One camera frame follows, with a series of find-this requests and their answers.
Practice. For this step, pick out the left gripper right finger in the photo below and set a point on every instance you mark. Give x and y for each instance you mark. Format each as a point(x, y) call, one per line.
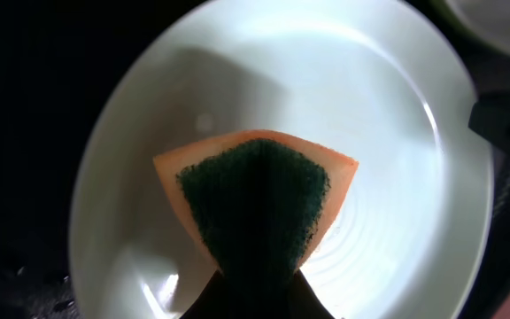
point(301, 301)

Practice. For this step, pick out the light green plate right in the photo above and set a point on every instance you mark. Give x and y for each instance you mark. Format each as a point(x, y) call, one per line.
point(486, 21)

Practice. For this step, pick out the light green plate front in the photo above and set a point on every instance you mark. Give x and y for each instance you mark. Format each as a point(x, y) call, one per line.
point(373, 80)

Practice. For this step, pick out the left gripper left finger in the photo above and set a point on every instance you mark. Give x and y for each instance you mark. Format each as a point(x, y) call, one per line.
point(214, 302)

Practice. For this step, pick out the light green plate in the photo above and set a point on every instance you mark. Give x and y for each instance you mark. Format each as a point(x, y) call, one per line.
point(486, 21)
point(373, 80)

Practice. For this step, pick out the green yellow sponge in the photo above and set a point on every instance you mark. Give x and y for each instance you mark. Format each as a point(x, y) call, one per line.
point(258, 202)

